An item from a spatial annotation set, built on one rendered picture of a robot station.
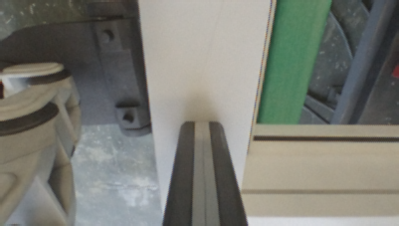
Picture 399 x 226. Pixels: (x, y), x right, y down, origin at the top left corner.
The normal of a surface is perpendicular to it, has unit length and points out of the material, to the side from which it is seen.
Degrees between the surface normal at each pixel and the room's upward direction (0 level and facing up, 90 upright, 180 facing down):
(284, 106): 0
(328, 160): 90
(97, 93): 0
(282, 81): 0
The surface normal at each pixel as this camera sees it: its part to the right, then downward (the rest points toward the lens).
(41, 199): 0.19, 0.46
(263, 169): 0.02, -0.88
